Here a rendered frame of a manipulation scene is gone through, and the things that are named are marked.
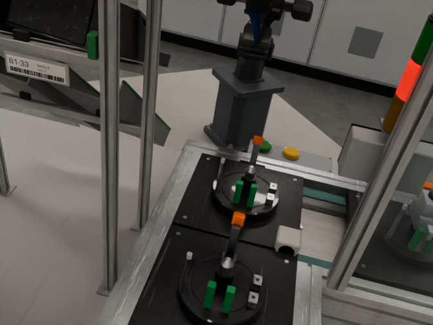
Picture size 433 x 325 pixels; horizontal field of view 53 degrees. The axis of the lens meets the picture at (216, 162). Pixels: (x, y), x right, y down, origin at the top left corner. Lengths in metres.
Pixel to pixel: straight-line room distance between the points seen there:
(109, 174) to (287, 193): 0.43
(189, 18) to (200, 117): 2.72
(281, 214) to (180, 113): 0.59
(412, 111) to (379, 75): 3.35
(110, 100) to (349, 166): 0.35
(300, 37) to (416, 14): 0.89
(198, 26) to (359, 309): 3.42
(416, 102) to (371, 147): 0.10
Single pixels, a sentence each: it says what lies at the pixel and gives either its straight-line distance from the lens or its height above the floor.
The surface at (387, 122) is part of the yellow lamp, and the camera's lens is 0.64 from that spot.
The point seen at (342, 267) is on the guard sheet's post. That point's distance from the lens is 0.76.
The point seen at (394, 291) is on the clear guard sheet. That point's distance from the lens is 0.83.
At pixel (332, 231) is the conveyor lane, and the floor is 0.92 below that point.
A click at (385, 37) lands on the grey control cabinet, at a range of 3.84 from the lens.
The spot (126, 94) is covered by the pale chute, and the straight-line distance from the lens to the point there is 0.75.
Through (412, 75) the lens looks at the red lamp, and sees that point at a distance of 0.61.
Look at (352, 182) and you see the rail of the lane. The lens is 1.06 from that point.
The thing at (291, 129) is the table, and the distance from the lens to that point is 1.39.
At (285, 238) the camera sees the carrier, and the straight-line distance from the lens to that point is 0.81.
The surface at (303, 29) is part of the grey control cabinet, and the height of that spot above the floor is 0.41.
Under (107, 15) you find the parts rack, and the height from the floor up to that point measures 1.37.
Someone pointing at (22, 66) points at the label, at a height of 1.28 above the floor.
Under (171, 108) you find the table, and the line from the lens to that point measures 1.38.
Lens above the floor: 1.54
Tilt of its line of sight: 36 degrees down
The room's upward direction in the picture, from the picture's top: 10 degrees clockwise
